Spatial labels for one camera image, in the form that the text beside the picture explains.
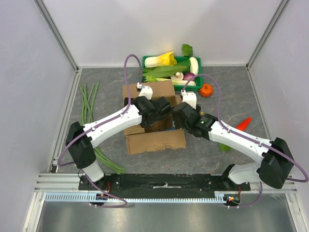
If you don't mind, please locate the orange carrot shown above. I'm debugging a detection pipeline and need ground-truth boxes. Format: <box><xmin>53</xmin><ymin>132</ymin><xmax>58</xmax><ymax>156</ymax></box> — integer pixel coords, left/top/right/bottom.
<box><xmin>236</xmin><ymin>117</ymin><xmax>252</xmax><ymax>131</ymax></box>

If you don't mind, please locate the green leaf behind tray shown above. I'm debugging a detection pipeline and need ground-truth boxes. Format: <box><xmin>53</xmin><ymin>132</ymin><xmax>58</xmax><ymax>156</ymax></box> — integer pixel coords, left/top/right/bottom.
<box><xmin>182</xmin><ymin>44</ymin><xmax>193</xmax><ymax>57</ymax></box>

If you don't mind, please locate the white radish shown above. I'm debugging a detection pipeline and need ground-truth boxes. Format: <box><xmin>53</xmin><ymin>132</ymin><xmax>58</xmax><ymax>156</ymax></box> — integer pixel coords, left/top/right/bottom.
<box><xmin>189</xmin><ymin>57</ymin><xmax>199</xmax><ymax>75</ymax></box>

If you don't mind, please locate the small orange pumpkin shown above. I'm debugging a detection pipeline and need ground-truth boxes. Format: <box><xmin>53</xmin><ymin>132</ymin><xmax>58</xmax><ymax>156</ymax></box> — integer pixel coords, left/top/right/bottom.
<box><xmin>199</xmin><ymin>83</ymin><xmax>213</xmax><ymax>98</ymax></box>

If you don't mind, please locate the napa cabbage with yellow leaves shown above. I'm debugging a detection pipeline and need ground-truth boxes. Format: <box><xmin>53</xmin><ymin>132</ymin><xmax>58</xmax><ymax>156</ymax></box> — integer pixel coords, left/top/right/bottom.
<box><xmin>144</xmin><ymin>51</ymin><xmax>177</xmax><ymax>68</ymax></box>

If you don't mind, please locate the white green leek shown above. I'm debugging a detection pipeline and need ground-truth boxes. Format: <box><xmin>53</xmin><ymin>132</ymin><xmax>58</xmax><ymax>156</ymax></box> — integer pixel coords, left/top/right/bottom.
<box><xmin>144</xmin><ymin>76</ymin><xmax>196</xmax><ymax>87</ymax></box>

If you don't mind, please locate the loose green lettuce leaf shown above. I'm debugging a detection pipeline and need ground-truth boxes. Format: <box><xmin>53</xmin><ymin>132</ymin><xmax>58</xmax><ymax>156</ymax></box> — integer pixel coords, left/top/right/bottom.
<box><xmin>219</xmin><ymin>143</ymin><xmax>233</xmax><ymax>152</ymax></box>

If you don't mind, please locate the white mushroom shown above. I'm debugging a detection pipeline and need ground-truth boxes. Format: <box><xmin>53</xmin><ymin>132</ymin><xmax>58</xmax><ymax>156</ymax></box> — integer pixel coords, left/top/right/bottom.
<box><xmin>170</xmin><ymin>72</ymin><xmax>183</xmax><ymax>81</ymax></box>

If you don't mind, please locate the purple onion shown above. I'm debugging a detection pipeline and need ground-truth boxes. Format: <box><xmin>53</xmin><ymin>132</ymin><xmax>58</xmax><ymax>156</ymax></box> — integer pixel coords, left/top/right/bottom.
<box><xmin>183</xmin><ymin>72</ymin><xmax>196</xmax><ymax>81</ymax></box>

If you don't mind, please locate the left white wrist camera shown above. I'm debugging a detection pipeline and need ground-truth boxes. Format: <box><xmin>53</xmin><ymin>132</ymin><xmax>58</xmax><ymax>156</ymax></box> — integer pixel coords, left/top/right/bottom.
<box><xmin>137</xmin><ymin>83</ymin><xmax>153</xmax><ymax>100</ymax></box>

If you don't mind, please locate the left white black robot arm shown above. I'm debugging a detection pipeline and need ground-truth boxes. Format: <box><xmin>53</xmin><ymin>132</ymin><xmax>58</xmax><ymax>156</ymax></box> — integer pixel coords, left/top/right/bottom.
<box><xmin>66</xmin><ymin>96</ymin><xmax>172</xmax><ymax>190</ymax></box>

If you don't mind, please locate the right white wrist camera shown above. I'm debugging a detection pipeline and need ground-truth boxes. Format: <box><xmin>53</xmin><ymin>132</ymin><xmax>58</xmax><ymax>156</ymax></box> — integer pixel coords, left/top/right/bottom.
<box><xmin>181</xmin><ymin>90</ymin><xmax>197</xmax><ymax>109</ymax></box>

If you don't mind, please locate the green plastic vegetable tray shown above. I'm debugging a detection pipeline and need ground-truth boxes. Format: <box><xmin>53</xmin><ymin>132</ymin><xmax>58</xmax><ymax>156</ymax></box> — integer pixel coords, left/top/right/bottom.
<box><xmin>142</xmin><ymin>56</ymin><xmax>203</xmax><ymax>92</ymax></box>

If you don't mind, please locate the large green leaf vegetable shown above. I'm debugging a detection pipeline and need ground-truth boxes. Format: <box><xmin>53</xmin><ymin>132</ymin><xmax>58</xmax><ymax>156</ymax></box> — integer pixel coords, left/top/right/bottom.
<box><xmin>142</xmin><ymin>59</ymin><xmax>191</xmax><ymax>78</ymax></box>

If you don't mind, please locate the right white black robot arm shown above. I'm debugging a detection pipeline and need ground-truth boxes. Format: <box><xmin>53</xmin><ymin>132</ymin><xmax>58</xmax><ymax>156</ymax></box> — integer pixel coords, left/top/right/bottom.
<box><xmin>172</xmin><ymin>102</ymin><xmax>293</xmax><ymax>190</ymax></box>

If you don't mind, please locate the brown cardboard express box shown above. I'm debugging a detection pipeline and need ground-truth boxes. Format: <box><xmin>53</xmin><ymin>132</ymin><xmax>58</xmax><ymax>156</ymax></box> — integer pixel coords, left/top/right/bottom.
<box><xmin>124</xmin><ymin>81</ymin><xmax>186</xmax><ymax>155</ymax></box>

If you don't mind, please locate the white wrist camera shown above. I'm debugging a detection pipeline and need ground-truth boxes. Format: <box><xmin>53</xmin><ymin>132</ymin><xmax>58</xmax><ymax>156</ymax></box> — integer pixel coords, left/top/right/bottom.
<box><xmin>181</xmin><ymin>90</ymin><xmax>197</xmax><ymax>109</ymax></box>
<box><xmin>137</xmin><ymin>83</ymin><xmax>153</xmax><ymax>100</ymax></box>

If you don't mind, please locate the grey slotted cable duct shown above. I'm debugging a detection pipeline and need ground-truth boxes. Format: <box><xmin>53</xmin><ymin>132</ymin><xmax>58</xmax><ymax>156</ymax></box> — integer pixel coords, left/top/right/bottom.
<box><xmin>45</xmin><ymin>192</ymin><xmax>227</xmax><ymax>203</ymax></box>

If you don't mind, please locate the green long beans bundle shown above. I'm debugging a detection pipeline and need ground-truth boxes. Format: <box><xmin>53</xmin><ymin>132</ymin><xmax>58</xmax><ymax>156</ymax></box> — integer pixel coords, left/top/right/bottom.
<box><xmin>80</xmin><ymin>81</ymin><xmax>125</xmax><ymax>174</ymax></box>

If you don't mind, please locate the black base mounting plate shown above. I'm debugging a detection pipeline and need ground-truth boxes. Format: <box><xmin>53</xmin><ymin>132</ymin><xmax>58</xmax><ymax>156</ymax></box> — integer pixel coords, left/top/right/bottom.
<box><xmin>78</xmin><ymin>173</ymin><xmax>252</xmax><ymax>200</ymax></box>

